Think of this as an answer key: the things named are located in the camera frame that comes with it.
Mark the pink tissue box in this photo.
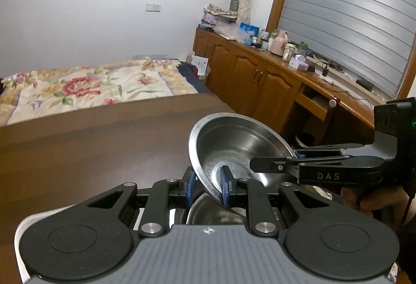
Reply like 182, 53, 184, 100
290, 55, 309, 71

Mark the dark blue bedsheet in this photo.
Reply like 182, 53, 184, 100
177, 59, 216, 96

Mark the white cardboard box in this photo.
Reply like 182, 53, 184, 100
191, 54, 209, 77

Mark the person's right hand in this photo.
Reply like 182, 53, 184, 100
341, 186, 411, 217

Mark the pink thermos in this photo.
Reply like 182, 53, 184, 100
270, 29, 289, 56

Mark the floral fabric pile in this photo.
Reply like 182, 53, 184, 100
204, 3, 240, 17

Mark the small steel bowl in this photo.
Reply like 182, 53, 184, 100
186, 192, 248, 227

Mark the purple package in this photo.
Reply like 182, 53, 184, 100
203, 9, 228, 26

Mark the floral blanket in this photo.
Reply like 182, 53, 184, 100
0, 58, 201, 126

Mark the wooden sideboard cabinet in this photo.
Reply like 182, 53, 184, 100
191, 27, 388, 149

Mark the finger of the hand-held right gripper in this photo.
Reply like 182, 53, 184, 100
249, 155, 352, 181
291, 143, 355, 160

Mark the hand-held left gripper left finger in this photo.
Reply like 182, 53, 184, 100
87, 167, 196, 238

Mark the large perforated steel bowl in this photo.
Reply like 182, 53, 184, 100
188, 112, 305, 208

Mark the white jar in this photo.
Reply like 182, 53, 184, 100
282, 43, 296, 62

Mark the dark waste bin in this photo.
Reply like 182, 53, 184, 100
295, 131, 318, 150

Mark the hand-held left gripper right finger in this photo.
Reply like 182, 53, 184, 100
220, 165, 326, 237

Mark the grey window blind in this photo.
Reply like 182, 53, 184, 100
276, 0, 416, 100

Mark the blue carton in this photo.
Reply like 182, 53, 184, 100
239, 23, 259, 40

